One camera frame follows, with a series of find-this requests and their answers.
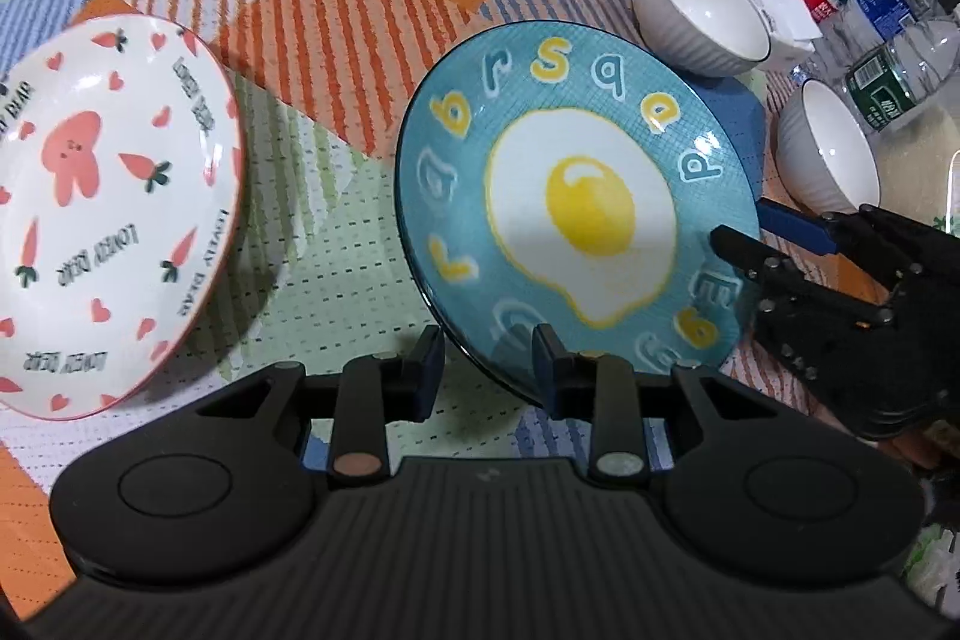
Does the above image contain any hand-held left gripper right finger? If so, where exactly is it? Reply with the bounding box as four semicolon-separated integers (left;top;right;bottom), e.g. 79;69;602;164
531;323;785;485

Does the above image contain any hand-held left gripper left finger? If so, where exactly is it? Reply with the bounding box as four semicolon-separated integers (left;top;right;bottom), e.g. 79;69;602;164
193;323;447;485

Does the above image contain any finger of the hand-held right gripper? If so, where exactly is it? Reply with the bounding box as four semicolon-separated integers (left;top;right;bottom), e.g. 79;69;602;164
757;197;863;259
709;225;797;283

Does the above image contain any white ribbed bowl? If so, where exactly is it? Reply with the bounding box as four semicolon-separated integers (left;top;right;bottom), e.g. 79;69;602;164
631;0;775;79
776;77;882;215

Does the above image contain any blue fried egg plate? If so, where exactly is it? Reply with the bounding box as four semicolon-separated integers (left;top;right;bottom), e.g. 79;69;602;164
394;21;760;408

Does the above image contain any white carrot print plate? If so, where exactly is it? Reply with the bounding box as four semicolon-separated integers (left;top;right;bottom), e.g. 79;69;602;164
0;14;248;423

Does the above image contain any green label water bottle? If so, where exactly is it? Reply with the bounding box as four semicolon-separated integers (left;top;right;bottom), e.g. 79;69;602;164
844;19;960;136

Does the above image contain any blue label water bottle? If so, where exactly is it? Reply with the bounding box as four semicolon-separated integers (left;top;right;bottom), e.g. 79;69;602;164
825;0;953;58

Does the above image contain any patchwork tablecloth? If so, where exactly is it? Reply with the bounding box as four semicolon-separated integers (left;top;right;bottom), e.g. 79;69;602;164
0;0;960;611

